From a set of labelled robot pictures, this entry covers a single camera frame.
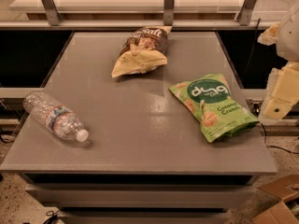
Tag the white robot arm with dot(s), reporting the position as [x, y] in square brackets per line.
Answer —
[282, 90]

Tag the clear plastic water bottle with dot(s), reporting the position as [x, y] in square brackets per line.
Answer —
[56, 117]

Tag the green coconut crunch snack bag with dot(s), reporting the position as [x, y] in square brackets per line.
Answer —
[210, 101]

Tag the brown and yellow chip bag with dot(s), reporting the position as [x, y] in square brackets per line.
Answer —
[143, 51]

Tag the grey table drawer unit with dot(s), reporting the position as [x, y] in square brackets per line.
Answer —
[140, 199]

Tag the metal frame rail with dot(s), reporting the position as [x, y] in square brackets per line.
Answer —
[43, 14]

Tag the brown cardboard box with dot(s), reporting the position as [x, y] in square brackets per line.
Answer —
[287, 210]

